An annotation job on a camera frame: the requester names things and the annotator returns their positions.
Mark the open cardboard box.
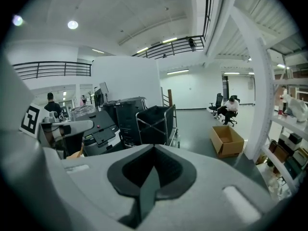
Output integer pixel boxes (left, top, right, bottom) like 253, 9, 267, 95
209, 125, 245, 159

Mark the clothes hanger rack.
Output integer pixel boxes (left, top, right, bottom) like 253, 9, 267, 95
135, 104, 179, 149

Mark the large black plastic bin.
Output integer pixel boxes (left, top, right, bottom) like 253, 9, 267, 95
115, 96, 148, 147
99, 100, 121, 128

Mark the black mezzanine railing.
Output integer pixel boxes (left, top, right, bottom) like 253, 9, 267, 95
131, 0, 217, 60
12, 61, 92, 80

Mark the white metal shelf unit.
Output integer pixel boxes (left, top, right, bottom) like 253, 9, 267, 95
256, 36, 308, 199

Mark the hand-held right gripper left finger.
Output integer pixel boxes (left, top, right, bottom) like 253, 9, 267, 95
0, 131, 156, 231

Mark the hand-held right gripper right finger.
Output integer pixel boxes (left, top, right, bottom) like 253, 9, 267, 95
141, 143, 281, 231

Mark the bare branch coat stand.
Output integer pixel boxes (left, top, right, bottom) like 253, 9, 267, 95
86, 90, 95, 106

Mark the row of small boxes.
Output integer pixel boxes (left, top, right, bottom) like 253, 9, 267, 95
268, 131, 308, 180

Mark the white bag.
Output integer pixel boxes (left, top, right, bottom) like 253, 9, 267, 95
285, 94, 308, 123

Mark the black monitor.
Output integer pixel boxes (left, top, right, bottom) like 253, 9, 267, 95
94, 87, 104, 112

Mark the red and white bottle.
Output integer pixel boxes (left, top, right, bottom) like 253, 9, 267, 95
278, 86, 289, 119

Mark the white flat panel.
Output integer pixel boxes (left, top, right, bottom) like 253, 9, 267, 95
99, 81, 109, 101

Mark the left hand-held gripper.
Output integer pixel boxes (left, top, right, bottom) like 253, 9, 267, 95
19, 103, 94, 160

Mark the black and white machine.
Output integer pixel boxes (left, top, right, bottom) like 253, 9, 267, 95
72, 110, 124, 156

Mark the black office chair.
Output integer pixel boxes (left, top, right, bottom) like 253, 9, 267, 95
222, 95, 239, 127
208, 93, 224, 116

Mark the clear plastic wrapped bundle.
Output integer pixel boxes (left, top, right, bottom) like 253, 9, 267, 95
69, 104, 97, 120

